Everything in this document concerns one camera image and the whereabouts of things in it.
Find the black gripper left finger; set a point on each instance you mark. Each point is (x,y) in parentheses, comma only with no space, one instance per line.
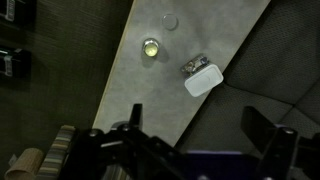
(126,146)

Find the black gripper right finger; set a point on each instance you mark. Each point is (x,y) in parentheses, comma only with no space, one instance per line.
(282,148)

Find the white container lid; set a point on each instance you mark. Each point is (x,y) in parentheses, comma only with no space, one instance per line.
(203,80)

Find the clear food container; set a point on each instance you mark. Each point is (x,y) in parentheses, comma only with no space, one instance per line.
(194,65)

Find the dark grey sofa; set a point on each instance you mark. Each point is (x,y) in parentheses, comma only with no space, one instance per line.
(276,71)

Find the striped armchair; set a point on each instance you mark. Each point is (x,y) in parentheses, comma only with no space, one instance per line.
(54,160)

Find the lit candle in glass jar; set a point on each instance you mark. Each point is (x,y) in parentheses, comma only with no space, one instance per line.
(150,47)

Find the black floor fixture lower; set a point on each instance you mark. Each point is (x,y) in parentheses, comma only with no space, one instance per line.
(14,62)

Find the black floor fixture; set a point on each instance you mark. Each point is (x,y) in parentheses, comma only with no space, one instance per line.
(14,62)
(13,10)

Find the black floor fixture upper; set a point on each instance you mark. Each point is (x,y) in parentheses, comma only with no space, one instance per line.
(13,10)

